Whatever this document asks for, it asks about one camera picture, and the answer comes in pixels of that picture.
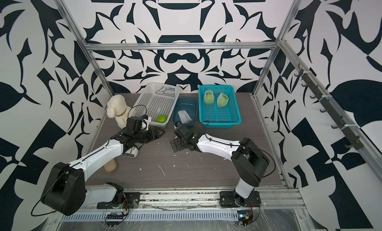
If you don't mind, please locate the white foam net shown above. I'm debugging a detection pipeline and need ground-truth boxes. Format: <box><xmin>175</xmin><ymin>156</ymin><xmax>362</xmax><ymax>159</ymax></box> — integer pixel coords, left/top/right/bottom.
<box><xmin>216</xmin><ymin>93</ymin><xmax>229</xmax><ymax>107</ymax></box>
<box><xmin>178</xmin><ymin>110</ymin><xmax>193</xmax><ymax>124</ymax></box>

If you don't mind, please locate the green custard apple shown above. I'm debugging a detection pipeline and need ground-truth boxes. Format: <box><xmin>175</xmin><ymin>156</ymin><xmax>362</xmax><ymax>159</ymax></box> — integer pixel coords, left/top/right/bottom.
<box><xmin>204</xmin><ymin>94</ymin><xmax>214</xmax><ymax>104</ymax></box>
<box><xmin>217</xmin><ymin>96</ymin><xmax>229</xmax><ymax>107</ymax></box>
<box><xmin>156</xmin><ymin>115</ymin><xmax>167</xmax><ymax>123</ymax></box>

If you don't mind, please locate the white foam net sleeve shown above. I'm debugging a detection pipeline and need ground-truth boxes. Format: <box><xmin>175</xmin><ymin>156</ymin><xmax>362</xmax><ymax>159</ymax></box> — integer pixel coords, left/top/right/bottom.
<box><xmin>203</xmin><ymin>90</ymin><xmax>214</xmax><ymax>105</ymax></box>

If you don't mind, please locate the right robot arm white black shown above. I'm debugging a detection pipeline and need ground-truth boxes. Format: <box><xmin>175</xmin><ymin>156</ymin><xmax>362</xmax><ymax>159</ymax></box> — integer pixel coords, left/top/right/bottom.
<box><xmin>170</xmin><ymin>124</ymin><xmax>270</xmax><ymax>199</ymax></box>

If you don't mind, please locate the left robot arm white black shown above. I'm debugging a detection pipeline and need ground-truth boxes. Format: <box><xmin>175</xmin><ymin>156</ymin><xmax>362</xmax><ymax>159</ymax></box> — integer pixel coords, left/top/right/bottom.
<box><xmin>40</xmin><ymin>115</ymin><xmax>165</xmax><ymax>216</ymax></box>

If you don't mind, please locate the patterned small pouch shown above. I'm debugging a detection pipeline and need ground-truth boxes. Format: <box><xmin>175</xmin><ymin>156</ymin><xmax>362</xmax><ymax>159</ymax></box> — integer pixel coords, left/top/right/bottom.
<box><xmin>121</xmin><ymin>147</ymin><xmax>139</xmax><ymax>158</ymax></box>

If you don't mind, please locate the dark blue plastic tub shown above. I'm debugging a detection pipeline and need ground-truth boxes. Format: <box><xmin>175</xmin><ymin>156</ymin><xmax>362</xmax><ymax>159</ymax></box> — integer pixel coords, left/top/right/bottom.
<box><xmin>172</xmin><ymin>97</ymin><xmax>198</xmax><ymax>129</ymax></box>

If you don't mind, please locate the white plush dog toy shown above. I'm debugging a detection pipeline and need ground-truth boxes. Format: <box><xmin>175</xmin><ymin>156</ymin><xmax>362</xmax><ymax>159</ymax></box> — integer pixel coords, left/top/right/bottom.
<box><xmin>106</xmin><ymin>94</ymin><xmax>131</xmax><ymax>129</ymax></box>

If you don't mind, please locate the teal perforated plastic basket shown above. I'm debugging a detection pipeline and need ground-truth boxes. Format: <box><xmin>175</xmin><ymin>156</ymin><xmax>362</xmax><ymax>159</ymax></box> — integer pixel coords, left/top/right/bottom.
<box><xmin>199</xmin><ymin>85</ymin><xmax>242</xmax><ymax>128</ymax></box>

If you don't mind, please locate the white perforated plastic basket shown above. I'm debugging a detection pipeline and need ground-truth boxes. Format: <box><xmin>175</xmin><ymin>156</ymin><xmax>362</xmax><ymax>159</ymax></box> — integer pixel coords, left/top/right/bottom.
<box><xmin>128</xmin><ymin>82</ymin><xmax>180</xmax><ymax>128</ymax></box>

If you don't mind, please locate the tan wooden cylinder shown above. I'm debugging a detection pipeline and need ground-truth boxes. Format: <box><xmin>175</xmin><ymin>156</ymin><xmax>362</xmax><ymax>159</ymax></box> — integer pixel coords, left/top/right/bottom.
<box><xmin>103</xmin><ymin>158</ymin><xmax>118</xmax><ymax>173</ymax></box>

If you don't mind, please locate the right green circuit board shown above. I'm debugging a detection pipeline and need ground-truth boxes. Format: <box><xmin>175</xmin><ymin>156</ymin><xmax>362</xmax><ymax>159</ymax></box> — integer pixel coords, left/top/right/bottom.
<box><xmin>237</xmin><ymin>210</ymin><xmax>253</xmax><ymax>226</ymax></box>

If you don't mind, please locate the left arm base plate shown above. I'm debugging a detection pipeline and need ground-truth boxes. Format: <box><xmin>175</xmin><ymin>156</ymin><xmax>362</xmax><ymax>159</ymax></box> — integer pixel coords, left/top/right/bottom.
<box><xmin>96</xmin><ymin>182</ymin><xmax>141</xmax><ymax>210</ymax></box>

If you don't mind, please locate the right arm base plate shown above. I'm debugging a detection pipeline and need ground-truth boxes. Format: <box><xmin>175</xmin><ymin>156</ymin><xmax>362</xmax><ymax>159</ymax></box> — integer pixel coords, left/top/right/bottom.
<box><xmin>219</xmin><ymin>191</ymin><xmax>261</xmax><ymax>208</ymax></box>

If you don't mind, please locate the black wall hook rail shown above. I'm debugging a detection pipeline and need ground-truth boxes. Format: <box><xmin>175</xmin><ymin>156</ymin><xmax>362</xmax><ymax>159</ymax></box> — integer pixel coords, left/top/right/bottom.
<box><xmin>294</xmin><ymin>63</ymin><xmax>365</xmax><ymax>150</ymax></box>

